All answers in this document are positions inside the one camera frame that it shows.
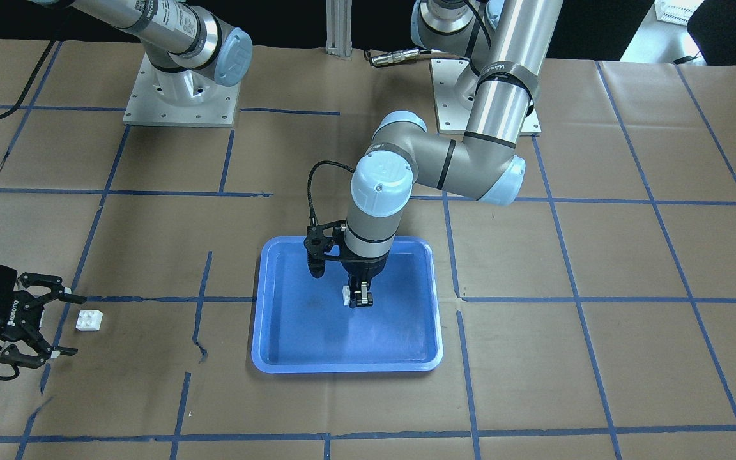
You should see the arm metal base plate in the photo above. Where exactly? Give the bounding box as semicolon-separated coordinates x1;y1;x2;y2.
123;55;242;128
431;58;541;142

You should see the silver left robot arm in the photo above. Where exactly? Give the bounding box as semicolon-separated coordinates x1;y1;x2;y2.
333;1;563;308

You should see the blue plastic tray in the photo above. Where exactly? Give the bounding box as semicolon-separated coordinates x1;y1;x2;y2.
251;236;443;374

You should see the black floor cable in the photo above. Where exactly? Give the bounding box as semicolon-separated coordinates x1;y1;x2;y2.
0;13;68;122

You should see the silver cable connector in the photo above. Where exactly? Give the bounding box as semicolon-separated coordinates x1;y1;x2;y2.
363;49;422;69

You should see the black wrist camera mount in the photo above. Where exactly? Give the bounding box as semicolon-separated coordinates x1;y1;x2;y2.
303;218;346;279

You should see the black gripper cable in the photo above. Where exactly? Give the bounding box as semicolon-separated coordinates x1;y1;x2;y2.
307;160;356;226

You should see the aluminium frame post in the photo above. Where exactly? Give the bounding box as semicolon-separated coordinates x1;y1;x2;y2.
325;0;353;60

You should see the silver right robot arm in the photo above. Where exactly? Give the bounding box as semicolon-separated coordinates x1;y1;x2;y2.
0;1;253;381

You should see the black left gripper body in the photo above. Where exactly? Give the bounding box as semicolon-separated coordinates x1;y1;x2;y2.
340;253;389;282

